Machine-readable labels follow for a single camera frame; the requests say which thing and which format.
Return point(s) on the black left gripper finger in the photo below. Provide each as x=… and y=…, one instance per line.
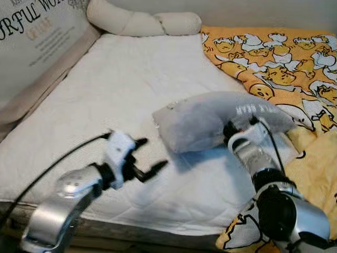
x=140, y=143
x=152, y=171

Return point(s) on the grey plush pillow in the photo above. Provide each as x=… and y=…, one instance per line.
x=200, y=121

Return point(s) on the yellow egg print blanket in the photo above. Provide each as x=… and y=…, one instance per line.
x=274, y=58

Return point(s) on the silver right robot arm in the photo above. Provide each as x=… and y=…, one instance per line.
x=295, y=216

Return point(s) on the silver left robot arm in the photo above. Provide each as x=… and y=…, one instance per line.
x=58, y=205

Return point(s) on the white quilted mattress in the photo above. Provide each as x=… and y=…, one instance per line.
x=105, y=79

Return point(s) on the cream knotted long pillow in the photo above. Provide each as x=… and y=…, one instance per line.
x=137, y=21

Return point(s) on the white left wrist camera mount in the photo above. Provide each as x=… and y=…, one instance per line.
x=118, y=153

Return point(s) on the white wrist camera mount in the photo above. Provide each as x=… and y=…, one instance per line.
x=118, y=153
x=250, y=136

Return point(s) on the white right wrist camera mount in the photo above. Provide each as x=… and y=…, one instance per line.
x=250, y=136

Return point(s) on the beige padded bed rail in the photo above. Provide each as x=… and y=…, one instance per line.
x=47, y=84

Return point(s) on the grey lettered wall poster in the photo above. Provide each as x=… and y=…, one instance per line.
x=37, y=47

